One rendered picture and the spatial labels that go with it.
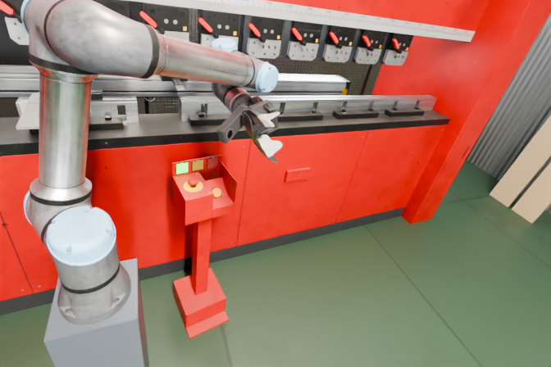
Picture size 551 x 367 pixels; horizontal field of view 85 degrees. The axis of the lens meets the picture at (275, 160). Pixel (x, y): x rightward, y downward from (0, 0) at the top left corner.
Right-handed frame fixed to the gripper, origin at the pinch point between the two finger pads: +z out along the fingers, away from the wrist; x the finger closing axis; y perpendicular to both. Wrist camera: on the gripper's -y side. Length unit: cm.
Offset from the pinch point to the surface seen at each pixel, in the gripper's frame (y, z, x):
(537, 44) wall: 331, -68, 89
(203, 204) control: -17.3, -25.5, 38.1
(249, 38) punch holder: 28, -66, 2
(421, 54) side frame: 167, -77, 54
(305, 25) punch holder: 55, -63, 2
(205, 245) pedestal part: -22, -29, 67
